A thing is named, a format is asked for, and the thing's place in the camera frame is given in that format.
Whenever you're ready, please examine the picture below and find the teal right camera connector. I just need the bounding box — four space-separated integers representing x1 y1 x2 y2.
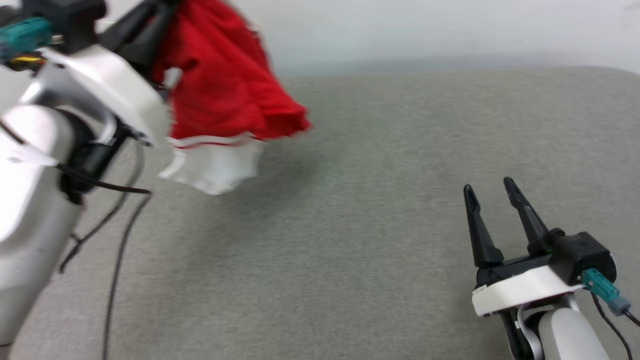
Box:
580 268 632 316

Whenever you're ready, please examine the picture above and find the teal camera connector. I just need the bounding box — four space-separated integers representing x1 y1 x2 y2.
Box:
580 268 632 316
0 17 54 60

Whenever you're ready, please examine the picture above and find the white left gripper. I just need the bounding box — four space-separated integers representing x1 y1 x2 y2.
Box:
40 0 181 148

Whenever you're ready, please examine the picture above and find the red and white garment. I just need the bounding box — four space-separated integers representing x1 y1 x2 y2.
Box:
152 0 313 196

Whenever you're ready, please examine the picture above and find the teal left camera connector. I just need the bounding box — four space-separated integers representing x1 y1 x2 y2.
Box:
0 17 54 60

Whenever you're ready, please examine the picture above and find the thin black cable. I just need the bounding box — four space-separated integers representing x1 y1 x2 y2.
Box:
590 292 640 360
52 162 153 196
59 142 147 275
102 194 152 360

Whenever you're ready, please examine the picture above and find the yellow cable connector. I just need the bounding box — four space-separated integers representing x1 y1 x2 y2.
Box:
9 54 47 70

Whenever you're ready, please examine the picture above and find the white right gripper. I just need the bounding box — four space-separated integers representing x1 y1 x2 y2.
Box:
463 176 586 318

